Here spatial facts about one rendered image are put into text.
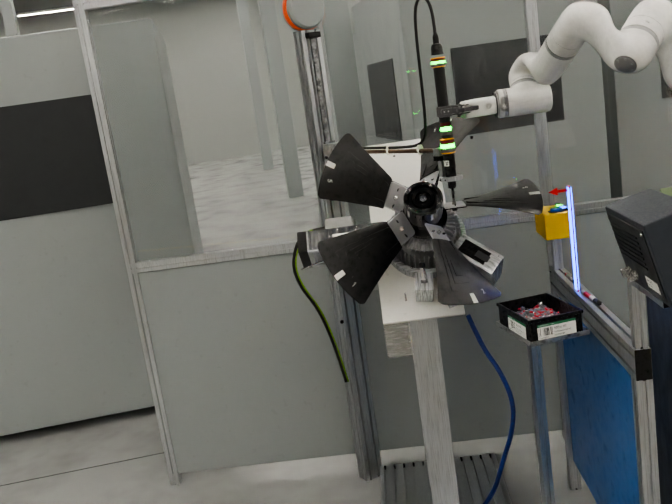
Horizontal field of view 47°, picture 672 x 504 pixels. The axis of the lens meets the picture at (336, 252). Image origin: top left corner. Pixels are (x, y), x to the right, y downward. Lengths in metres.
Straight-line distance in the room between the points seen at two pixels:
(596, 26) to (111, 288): 2.90
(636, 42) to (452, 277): 0.78
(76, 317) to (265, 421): 1.34
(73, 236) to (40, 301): 0.38
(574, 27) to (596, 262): 1.39
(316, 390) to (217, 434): 0.48
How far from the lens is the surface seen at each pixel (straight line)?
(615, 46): 2.01
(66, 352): 4.33
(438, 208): 2.32
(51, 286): 4.25
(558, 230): 2.69
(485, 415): 3.39
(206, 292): 3.24
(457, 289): 2.22
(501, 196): 2.40
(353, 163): 2.46
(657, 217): 1.67
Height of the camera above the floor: 1.57
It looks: 12 degrees down
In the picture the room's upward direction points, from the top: 8 degrees counter-clockwise
